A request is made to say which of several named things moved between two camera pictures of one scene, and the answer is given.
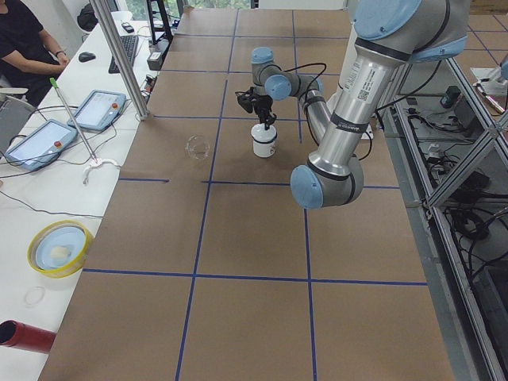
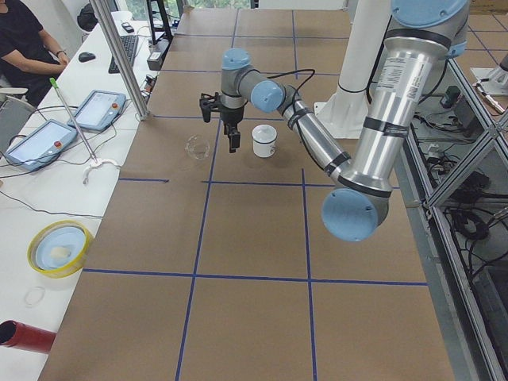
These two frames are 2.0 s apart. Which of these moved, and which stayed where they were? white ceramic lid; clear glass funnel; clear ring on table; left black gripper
Moved: left black gripper
Stayed: clear ring on table; white ceramic lid; clear glass funnel
